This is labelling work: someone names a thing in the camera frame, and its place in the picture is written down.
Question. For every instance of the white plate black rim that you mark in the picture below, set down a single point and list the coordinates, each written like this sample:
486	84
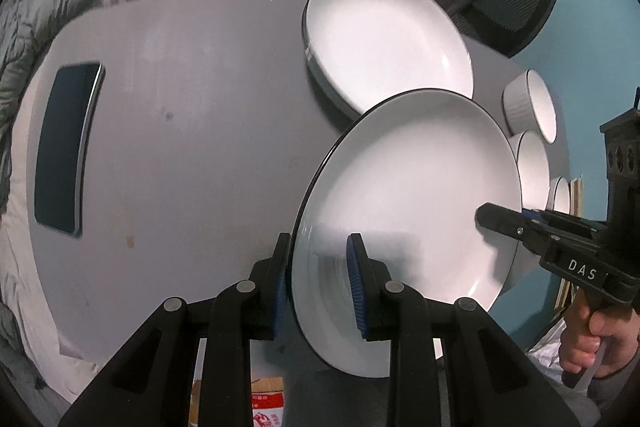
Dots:
320	76
425	167
385	42

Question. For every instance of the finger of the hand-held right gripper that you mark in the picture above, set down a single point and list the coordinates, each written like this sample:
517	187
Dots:
560	219
505	222

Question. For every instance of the white plastic bag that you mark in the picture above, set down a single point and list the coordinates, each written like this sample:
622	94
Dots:
550	367

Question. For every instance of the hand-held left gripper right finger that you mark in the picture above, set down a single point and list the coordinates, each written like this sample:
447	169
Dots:
356	287

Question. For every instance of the white ribbed bowl black rim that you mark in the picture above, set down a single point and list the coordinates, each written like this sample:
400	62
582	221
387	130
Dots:
561	194
532	167
537	107

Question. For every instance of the cardboard box red print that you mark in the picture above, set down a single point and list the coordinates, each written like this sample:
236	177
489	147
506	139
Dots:
265	402

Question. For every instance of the person's right forearm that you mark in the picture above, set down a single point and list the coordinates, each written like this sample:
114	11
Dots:
620	397

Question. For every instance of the dark smartphone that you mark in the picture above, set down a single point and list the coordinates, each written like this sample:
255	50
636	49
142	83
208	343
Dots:
65	147

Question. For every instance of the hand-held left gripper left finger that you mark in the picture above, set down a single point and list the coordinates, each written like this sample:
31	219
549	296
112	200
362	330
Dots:
280	307

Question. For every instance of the grey comforter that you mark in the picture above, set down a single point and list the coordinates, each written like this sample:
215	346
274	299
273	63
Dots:
35	22

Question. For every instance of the person's right hand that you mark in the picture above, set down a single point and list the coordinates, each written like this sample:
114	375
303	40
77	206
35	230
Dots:
605	332

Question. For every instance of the wooden sticks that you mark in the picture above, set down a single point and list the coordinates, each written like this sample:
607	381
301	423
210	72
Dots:
577	194

